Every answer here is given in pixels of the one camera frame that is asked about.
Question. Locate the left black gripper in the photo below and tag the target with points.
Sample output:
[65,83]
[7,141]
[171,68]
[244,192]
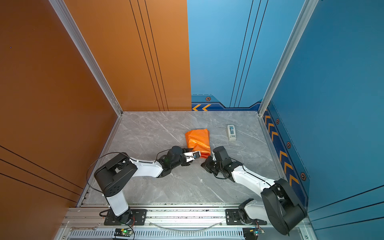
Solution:
[186,164]

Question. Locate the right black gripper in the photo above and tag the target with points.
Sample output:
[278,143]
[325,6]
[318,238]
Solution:
[206,165]

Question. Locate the yellow orange wrapping paper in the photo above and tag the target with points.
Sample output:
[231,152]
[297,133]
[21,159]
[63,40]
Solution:
[199,140]

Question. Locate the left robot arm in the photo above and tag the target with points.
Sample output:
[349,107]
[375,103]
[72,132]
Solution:
[117,172]

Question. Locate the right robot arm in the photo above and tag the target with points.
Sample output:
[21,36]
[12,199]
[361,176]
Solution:
[281,206]

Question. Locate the white tape dispenser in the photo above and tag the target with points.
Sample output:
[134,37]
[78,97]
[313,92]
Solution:
[231,132]

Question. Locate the right green circuit board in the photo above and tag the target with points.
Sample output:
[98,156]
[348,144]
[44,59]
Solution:
[250,233]

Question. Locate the green circuit board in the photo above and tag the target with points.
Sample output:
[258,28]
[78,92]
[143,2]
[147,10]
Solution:
[250,233]
[124,234]

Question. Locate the left green circuit board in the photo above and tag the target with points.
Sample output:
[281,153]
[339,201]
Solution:
[124,234]

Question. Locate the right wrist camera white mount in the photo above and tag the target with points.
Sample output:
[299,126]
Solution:
[221,155]

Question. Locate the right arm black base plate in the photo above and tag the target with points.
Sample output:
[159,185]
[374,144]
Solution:
[239,217]

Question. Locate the aluminium front rail frame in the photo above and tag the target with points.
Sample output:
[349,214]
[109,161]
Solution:
[171,222]

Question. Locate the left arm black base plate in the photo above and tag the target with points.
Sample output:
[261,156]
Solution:
[135,217]

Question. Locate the right aluminium corner post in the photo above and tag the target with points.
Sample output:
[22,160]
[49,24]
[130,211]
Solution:
[295,36]

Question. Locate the aluminium corner post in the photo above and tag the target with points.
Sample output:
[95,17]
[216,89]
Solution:
[295,36]
[76,36]

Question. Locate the left aluminium corner post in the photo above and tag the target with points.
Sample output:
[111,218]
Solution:
[76,36]

